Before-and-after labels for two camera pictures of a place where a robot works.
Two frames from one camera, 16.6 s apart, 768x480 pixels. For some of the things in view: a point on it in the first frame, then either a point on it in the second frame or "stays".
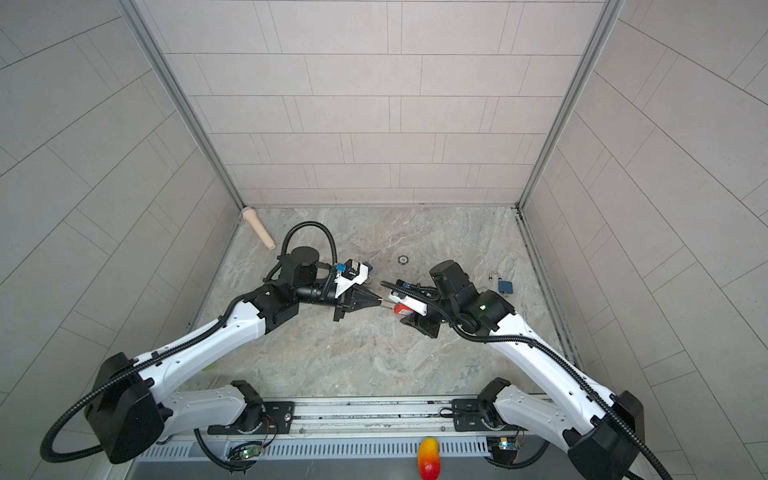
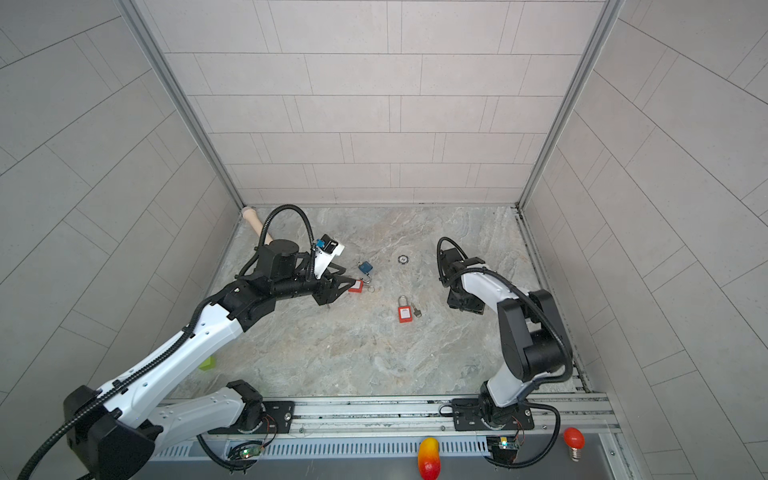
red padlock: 398,307 stays
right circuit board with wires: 504,449 stays
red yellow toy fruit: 429,459 stays
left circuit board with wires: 245,451 stays
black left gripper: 348,304 -> 327,294
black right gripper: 421,323 -> 451,302
